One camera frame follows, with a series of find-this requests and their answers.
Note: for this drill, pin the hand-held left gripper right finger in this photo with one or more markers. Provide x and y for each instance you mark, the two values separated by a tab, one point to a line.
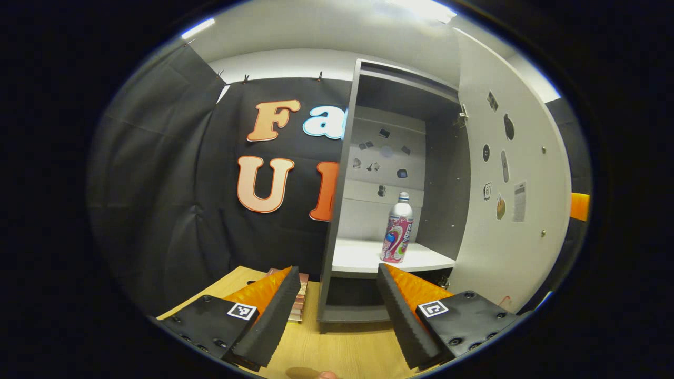
403	326

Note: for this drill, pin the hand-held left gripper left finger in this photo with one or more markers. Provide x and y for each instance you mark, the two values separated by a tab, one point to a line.
274	321

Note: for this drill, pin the ceiling strip light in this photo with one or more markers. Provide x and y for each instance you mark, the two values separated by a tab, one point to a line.
197	28

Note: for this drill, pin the black backdrop cloth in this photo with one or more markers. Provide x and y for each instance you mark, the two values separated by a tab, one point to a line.
158	184

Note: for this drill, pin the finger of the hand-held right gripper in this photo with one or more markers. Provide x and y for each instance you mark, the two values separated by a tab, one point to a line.
579	207

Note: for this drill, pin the ceiling light panel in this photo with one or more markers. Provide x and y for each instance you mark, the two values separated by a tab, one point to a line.
421	8

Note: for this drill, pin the silver bottle with red label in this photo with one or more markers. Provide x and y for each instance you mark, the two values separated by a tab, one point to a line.
397	231

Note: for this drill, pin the metal door hinge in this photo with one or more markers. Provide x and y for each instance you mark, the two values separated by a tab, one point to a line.
462	118
444	281

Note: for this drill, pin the brown cover book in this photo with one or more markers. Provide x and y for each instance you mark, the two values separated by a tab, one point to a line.
304	277

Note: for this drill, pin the grey cabinet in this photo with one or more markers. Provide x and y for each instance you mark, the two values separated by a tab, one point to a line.
447	184

